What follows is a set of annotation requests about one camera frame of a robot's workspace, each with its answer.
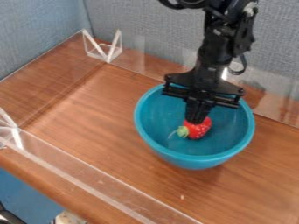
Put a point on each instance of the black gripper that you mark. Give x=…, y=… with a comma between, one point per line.
x=201, y=88

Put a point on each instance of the red toy strawberry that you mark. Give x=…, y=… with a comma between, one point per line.
x=193, y=131

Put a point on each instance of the blue plastic bowl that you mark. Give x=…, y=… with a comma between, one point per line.
x=192, y=146

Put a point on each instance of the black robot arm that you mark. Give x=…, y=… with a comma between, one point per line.
x=227, y=39

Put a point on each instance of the clear acrylic back barrier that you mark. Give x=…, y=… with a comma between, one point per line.
x=271, y=94

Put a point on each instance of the clear acrylic barrier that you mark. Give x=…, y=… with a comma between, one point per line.
x=271, y=94
x=38, y=161

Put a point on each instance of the clear acrylic front barrier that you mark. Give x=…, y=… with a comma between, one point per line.
x=38, y=161

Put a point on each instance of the clear acrylic corner bracket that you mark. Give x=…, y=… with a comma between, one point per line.
x=100, y=51

